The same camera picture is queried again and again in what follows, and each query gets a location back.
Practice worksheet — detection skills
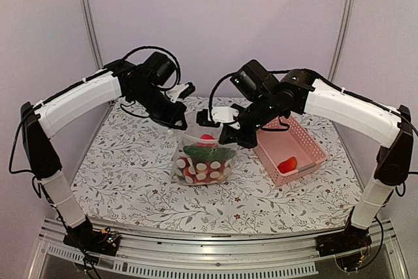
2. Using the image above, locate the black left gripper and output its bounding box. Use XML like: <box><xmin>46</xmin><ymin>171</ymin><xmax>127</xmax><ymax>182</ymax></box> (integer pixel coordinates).
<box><xmin>131</xmin><ymin>83</ymin><xmax>189</xmax><ymax>131</ymax></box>

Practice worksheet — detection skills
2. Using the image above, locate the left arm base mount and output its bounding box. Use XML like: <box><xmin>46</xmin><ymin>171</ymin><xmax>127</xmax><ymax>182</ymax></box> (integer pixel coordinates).
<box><xmin>63</xmin><ymin>226</ymin><xmax>121</xmax><ymax>256</ymax></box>

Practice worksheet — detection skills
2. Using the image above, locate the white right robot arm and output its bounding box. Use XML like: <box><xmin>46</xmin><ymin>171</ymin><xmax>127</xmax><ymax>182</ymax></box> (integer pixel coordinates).
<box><xmin>208</xmin><ymin>59</ymin><xmax>417</xmax><ymax>252</ymax></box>

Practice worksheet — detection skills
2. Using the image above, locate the red chili pepper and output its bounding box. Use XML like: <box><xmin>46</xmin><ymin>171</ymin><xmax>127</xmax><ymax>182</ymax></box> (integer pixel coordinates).
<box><xmin>278</xmin><ymin>156</ymin><xmax>298</xmax><ymax>174</ymax></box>

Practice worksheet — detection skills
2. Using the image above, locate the left aluminium frame post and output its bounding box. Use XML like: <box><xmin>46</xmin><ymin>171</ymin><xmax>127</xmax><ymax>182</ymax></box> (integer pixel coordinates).
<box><xmin>80</xmin><ymin>0</ymin><xmax>103</xmax><ymax>69</ymax></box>

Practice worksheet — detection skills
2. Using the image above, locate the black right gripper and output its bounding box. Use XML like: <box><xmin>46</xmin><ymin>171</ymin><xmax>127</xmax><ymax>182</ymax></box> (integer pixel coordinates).
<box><xmin>218</xmin><ymin>91</ymin><xmax>278</xmax><ymax>148</ymax></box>

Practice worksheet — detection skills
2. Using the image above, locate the clear zip top bag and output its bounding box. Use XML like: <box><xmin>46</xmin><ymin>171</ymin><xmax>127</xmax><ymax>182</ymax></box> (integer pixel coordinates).
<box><xmin>171</xmin><ymin>124</ymin><xmax>238</xmax><ymax>186</ymax></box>

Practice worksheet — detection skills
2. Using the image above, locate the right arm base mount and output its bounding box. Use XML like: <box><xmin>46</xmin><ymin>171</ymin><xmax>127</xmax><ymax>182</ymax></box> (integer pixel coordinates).
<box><xmin>315</xmin><ymin>228</ymin><xmax>372</xmax><ymax>272</ymax></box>

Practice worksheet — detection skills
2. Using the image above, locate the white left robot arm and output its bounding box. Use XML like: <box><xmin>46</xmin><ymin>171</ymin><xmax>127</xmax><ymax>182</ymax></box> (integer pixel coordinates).
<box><xmin>21</xmin><ymin>48</ymin><xmax>195</xmax><ymax>249</ymax></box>

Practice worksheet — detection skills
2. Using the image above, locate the floral table cloth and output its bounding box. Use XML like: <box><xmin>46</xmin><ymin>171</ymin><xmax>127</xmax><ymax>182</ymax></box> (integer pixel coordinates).
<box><xmin>72</xmin><ymin>105</ymin><xmax>361</xmax><ymax>234</ymax></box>

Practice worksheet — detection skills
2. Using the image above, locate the aluminium front rail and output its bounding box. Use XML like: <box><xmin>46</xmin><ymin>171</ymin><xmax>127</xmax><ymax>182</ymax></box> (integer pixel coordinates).
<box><xmin>27</xmin><ymin>218</ymin><xmax>410</xmax><ymax>278</ymax></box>

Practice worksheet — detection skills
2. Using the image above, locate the aluminium frame post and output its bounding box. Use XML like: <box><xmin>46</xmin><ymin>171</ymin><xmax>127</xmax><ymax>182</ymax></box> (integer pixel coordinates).
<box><xmin>80</xmin><ymin>0</ymin><xmax>103</xmax><ymax>69</ymax></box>
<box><xmin>327</xmin><ymin>0</ymin><xmax>355</xmax><ymax>82</ymax></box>

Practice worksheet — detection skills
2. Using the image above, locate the red wrinkled apple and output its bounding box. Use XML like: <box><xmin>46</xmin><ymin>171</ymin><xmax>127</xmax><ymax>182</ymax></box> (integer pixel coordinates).
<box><xmin>200</xmin><ymin>134</ymin><xmax>215</xmax><ymax>143</ymax></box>

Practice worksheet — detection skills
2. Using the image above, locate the pink plastic basket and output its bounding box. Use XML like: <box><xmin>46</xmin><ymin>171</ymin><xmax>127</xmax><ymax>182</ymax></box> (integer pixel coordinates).
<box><xmin>253</xmin><ymin>116</ymin><xmax>327</xmax><ymax>186</ymax></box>

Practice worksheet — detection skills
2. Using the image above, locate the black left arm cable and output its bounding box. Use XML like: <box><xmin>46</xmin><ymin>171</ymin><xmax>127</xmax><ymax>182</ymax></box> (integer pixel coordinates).
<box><xmin>119</xmin><ymin>46</ymin><xmax>182</xmax><ymax>92</ymax></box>

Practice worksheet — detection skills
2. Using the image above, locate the right aluminium frame post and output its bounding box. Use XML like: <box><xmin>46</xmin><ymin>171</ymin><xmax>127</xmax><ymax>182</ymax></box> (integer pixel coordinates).
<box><xmin>327</xmin><ymin>0</ymin><xmax>355</xmax><ymax>82</ymax></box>

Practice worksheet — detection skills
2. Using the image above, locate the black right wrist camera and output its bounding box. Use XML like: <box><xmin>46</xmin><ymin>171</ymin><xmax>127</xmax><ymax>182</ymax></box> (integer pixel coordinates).
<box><xmin>196</xmin><ymin>107</ymin><xmax>240</xmax><ymax>129</ymax></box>

